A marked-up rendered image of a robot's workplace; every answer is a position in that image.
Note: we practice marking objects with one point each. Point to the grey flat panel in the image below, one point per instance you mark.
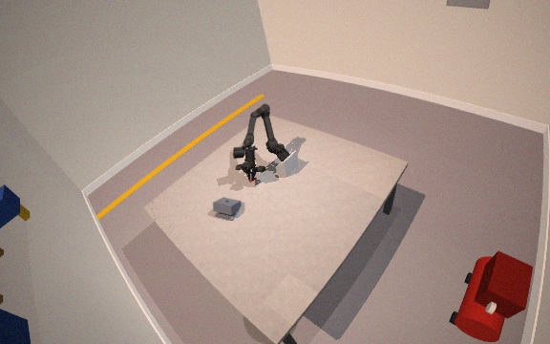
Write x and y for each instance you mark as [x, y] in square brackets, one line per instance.
[226, 208]

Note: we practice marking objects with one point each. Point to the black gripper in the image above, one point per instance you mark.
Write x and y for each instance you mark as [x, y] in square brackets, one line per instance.
[251, 174]

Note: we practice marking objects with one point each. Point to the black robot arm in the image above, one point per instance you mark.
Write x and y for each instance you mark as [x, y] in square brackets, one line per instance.
[271, 145]

